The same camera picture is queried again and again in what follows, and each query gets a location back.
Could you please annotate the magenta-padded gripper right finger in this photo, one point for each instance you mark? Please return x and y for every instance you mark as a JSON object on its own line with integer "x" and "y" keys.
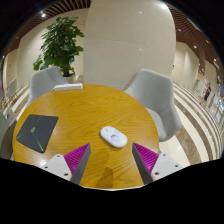
{"x": 163, "y": 165}

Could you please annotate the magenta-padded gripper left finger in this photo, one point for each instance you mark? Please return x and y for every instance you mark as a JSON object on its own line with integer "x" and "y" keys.
{"x": 60, "y": 165}

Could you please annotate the white cartoon-print computer mouse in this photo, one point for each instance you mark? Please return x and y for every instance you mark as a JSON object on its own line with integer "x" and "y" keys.
{"x": 113, "y": 136}

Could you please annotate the black mouse pad green lines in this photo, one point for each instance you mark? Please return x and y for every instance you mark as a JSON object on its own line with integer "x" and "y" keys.
{"x": 36, "y": 131}

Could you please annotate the grey armchair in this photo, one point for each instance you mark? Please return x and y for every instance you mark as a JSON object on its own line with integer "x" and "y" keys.
{"x": 6, "y": 133}

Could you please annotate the grey shell chair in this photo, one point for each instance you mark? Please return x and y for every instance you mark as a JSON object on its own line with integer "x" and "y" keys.
{"x": 156, "y": 96}
{"x": 43, "y": 81}

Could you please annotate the person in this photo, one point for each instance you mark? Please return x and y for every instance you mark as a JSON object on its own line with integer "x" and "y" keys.
{"x": 207, "y": 92}

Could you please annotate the small white chair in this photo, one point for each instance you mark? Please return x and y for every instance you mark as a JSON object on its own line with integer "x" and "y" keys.
{"x": 12, "y": 87}

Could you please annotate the green potted plant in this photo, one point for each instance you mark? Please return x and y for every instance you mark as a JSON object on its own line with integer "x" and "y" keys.
{"x": 60, "y": 43}

